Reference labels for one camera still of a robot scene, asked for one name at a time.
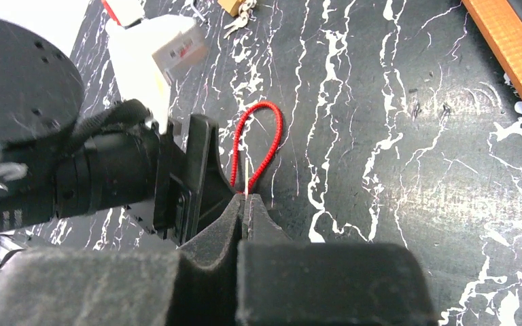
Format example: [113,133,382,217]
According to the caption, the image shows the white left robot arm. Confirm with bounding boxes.
[0,19,234,245]

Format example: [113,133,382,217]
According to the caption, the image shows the red cable padlock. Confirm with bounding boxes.
[229,100,285,192]

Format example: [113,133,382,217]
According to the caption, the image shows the orange wooden shelf rack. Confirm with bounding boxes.
[462,1,522,99]

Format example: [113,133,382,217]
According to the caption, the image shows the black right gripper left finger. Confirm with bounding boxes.
[0,195,243,325]

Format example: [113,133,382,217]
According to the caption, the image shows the brass padlock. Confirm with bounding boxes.
[191,0,249,22]

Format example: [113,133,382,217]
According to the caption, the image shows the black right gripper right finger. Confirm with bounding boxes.
[235,195,438,325]

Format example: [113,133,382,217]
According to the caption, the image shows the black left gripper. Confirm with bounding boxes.
[152,114,235,245]

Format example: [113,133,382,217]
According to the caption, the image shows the silver red-lock keys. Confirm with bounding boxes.
[244,158,249,198]

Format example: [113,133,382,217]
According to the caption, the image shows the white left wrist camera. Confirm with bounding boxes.
[102,0,208,134]

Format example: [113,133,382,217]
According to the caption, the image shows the silver brass-lock keys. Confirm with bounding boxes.
[223,0,258,39]

